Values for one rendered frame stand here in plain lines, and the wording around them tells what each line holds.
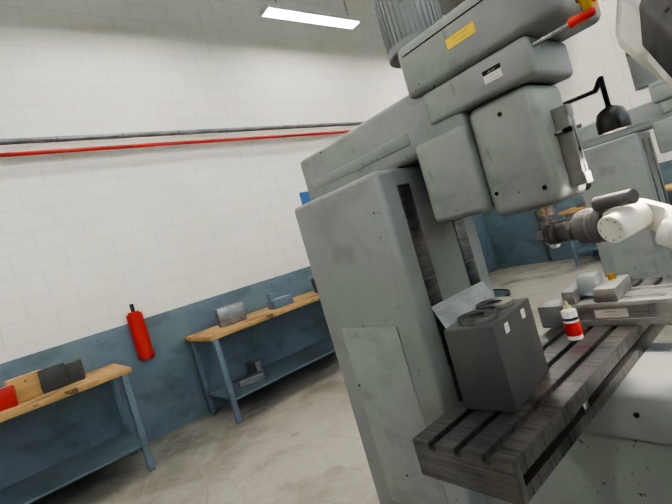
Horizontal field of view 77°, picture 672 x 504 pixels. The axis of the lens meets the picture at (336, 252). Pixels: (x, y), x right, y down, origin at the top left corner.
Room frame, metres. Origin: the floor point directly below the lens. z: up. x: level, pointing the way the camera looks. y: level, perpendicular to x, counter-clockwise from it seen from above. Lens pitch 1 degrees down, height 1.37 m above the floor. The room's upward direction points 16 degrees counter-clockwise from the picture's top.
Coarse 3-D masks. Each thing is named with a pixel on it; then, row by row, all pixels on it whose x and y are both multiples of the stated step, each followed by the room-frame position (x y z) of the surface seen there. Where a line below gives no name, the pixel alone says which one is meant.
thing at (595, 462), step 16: (576, 448) 1.11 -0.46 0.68; (592, 448) 1.07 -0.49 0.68; (608, 448) 1.04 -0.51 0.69; (624, 448) 1.01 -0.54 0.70; (640, 448) 0.99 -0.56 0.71; (656, 448) 0.96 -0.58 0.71; (560, 464) 1.15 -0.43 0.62; (576, 464) 1.12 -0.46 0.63; (592, 464) 1.08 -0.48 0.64; (608, 464) 1.05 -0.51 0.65; (624, 464) 1.02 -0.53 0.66; (640, 464) 1.00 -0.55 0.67; (656, 464) 0.97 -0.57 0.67; (560, 480) 1.16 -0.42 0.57; (576, 480) 1.13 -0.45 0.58; (592, 480) 1.09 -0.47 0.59; (608, 480) 1.06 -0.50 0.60; (624, 480) 1.03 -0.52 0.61; (640, 480) 1.00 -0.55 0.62; (656, 480) 0.98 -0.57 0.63; (544, 496) 1.21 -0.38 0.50; (560, 496) 1.17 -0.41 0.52; (576, 496) 1.14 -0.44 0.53; (592, 496) 1.10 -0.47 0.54; (608, 496) 1.07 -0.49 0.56; (624, 496) 1.04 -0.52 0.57; (640, 496) 1.01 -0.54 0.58; (656, 496) 0.98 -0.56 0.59
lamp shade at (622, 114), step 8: (600, 112) 1.05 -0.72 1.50; (608, 112) 1.03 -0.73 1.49; (616, 112) 1.02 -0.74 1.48; (624, 112) 1.02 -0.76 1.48; (600, 120) 1.04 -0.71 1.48; (608, 120) 1.02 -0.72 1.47; (616, 120) 1.02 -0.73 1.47; (624, 120) 1.01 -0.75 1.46; (600, 128) 1.05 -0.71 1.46; (608, 128) 1.03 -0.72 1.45; (616, 128) 1.02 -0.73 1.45
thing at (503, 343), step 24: (480, 312) 0.97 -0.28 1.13; (504, 312) 0.96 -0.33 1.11; (528, 312) 1.01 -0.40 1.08; (456, 336) 0.93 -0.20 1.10; (480, 336) 0.89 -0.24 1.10; (504, 336) 0.90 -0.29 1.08; (528, 336) 0.98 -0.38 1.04; (456, 360) 0.95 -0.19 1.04; (480, 360) 0.91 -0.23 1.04; (504, 360) 0.88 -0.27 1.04; (528, 360) 0.96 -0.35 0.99; (480, 384) 0.92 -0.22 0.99; (504, 384) 0.88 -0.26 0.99; (528, 384) 0.93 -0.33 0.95; (480, 408) 0.93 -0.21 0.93; (504, 408) 0.89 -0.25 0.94
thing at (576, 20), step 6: (582, 12) 0.94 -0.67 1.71; (588, 12) 0.93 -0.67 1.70; (594, 12) 0.92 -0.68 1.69; (570, 18) 0.95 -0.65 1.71; (576, 18) 0.94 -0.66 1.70; (582, 18) 0.94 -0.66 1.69; (588, 18) 0.93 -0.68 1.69; (564, 24) 0.97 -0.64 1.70; (570, 24) 0.95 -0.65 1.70; (576, 24) 0.95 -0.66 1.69; (558, 30) 0.98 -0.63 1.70; (546, 36) 1.00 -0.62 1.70; (552, 36) 1.00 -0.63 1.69; (534, 42) 1.02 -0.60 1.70; (540, 42) 1.02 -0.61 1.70
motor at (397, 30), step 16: (384, 0) 1.33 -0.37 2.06; (400, 0) 1.30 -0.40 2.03; (416, 0) 1.29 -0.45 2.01; (432, 0) 1.31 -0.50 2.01; (384, 16) 1.35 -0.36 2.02; (400, 16) 1.30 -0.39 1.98; (416, 16) 1.29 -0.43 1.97; (432, 16) 1.30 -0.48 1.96; (384, 32) 1.37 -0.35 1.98; (400, 32) 1.31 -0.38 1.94; (416, 32) 1.29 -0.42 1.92; (400, 48) 1.32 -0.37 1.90
